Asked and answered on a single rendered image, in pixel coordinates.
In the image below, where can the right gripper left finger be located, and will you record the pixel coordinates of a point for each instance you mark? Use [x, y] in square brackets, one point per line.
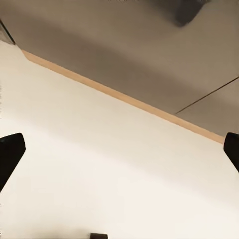
[12, 148]

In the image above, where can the cabinet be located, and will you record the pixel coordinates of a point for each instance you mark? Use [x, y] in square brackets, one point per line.
[180, 56]

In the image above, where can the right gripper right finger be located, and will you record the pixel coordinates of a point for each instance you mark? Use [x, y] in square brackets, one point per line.
[231, 148]

